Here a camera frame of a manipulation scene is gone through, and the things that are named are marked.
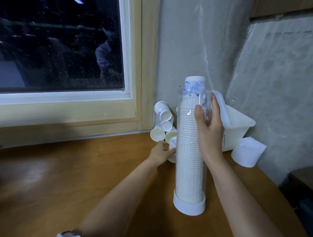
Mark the person's left hand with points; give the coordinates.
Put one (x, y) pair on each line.
(159, 154)

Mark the person's right hand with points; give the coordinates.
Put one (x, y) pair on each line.
(211, 139)

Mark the nested stack of paper cups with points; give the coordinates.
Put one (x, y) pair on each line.
(188, 166)

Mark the clear tube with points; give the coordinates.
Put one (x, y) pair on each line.
(188, 207)

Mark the person's left forearm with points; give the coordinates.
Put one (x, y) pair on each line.
(117, 205)

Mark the person's right forearm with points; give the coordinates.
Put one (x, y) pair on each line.
(242, 202)

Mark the person's grey shirt sleeve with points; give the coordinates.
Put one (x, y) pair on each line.
(68, 234)

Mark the translucent plastic box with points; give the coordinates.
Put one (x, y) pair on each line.
(237, 129)

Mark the white plastic lid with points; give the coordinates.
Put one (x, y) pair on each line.
(220, 110)

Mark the dark wooden side counter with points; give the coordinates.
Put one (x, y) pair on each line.
(302, 177)

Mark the blue bin with tan rim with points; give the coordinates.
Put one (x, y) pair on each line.
(306, 215)

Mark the white framed window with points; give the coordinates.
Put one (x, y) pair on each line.
(63, 49)

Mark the brown wooden wall cabinet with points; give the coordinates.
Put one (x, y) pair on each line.
(281, 7)

